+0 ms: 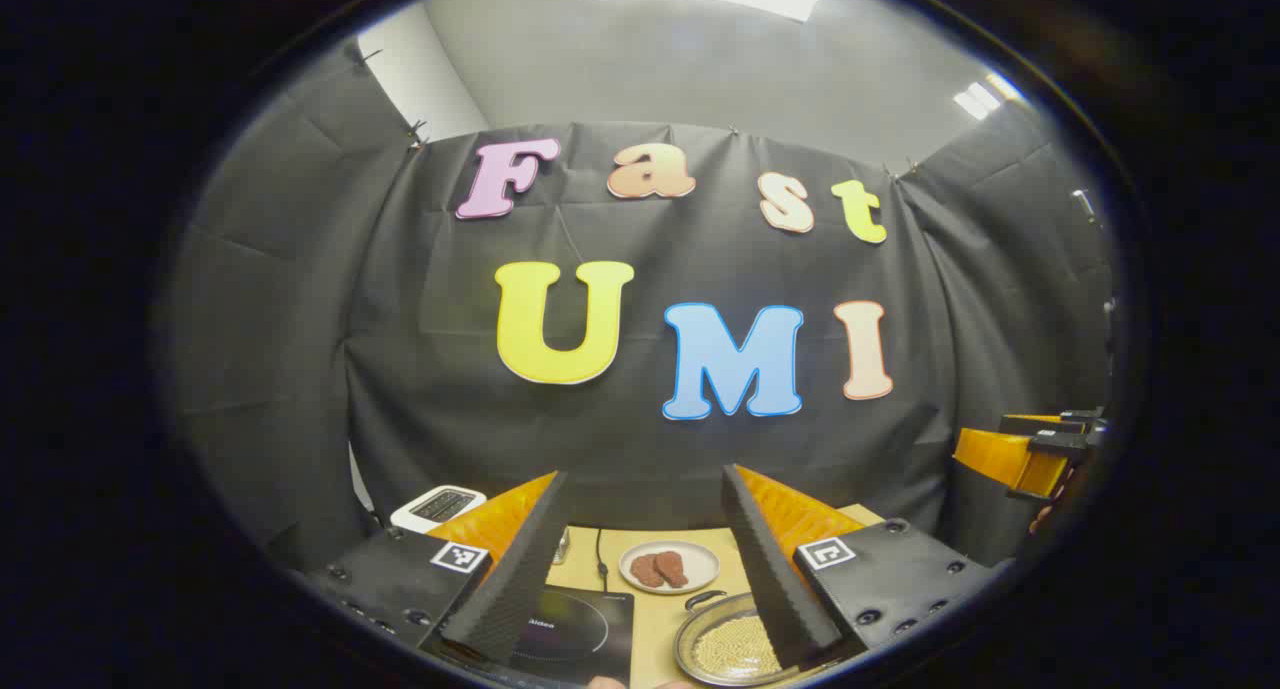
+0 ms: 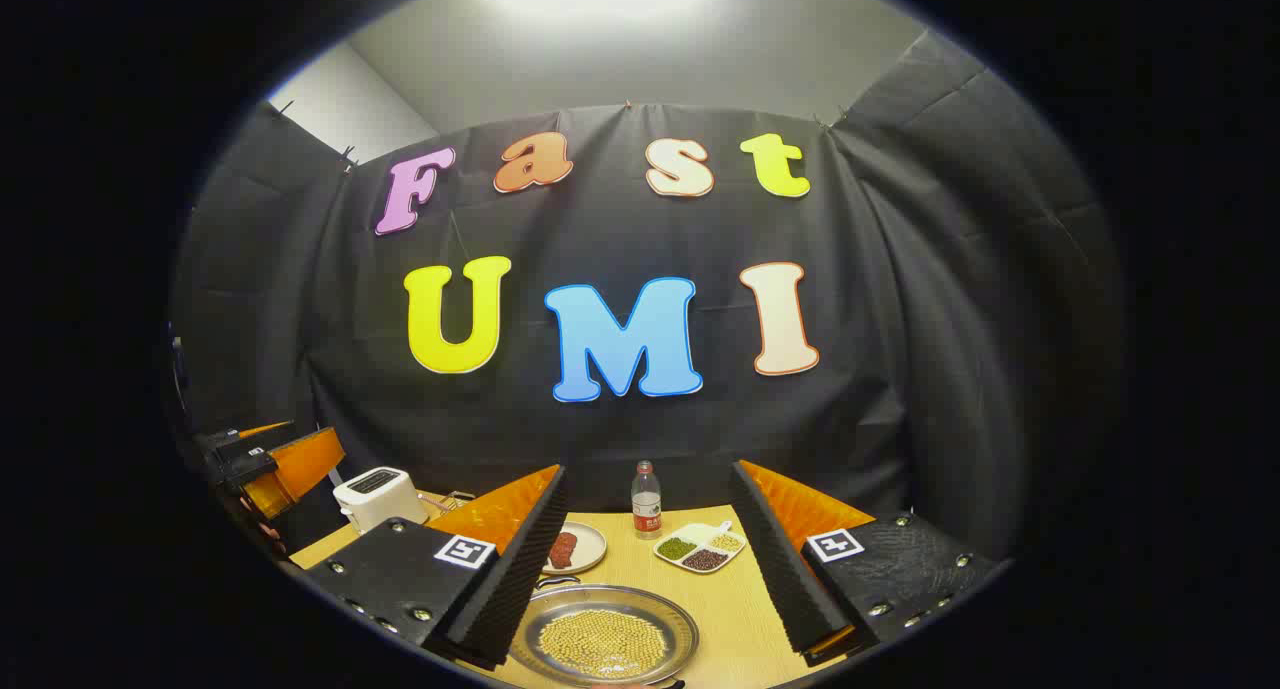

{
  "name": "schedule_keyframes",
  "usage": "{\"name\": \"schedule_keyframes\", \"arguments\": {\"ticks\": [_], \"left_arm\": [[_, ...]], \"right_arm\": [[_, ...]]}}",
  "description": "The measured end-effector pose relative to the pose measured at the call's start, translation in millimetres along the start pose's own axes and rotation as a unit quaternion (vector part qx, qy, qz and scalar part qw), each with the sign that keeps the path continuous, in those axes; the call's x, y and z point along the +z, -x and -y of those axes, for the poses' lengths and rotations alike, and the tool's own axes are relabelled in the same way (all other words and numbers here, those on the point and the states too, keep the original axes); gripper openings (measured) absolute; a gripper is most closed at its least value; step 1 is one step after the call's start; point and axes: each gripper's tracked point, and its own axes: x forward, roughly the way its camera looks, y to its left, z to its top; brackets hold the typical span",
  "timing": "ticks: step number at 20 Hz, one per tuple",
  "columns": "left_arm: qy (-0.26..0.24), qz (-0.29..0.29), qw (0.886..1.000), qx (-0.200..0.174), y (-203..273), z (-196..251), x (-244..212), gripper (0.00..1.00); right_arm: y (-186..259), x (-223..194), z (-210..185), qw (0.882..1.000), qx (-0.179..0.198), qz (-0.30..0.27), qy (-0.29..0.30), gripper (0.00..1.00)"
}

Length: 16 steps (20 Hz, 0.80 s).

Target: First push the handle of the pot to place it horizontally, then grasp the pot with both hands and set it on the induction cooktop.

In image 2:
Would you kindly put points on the brown meat piece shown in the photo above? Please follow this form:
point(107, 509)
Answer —
point(564, 549)

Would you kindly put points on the clear bottle with red label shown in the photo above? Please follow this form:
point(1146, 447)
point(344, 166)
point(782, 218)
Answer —
point(646, 514)

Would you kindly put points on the white toaster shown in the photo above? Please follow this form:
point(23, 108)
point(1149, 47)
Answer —
point(385, 504)

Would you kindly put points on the black backdrop cloth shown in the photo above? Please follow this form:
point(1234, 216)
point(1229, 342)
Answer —
point(880, 389)

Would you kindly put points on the pile of green beans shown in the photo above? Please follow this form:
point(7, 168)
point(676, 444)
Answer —
point(675, 548)

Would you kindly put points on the pile of yellow beans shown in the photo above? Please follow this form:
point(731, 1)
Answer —
point(727, 542)

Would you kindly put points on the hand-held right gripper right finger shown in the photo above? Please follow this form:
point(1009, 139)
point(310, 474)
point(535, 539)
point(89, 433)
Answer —
point(785, 589)

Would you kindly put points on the pile of dark red beans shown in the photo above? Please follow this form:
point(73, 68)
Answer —
point(706, 560)

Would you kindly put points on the round white plate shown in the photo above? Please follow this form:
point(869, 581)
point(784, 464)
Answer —
point(592, 544)

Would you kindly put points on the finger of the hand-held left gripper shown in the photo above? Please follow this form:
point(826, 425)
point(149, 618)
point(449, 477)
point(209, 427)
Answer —
point(225, 436)
point(245, 462)

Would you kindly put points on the stainless steel pot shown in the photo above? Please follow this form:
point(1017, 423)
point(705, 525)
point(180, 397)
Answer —
point(675, 619)

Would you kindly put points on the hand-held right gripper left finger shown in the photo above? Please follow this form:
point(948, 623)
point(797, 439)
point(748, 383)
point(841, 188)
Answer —
point(520, 589)

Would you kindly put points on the pile of soybeans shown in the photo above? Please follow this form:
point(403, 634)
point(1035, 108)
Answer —
point(600, 644)

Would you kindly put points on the white divided dish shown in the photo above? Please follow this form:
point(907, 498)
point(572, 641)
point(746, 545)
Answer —
point(722, 527)

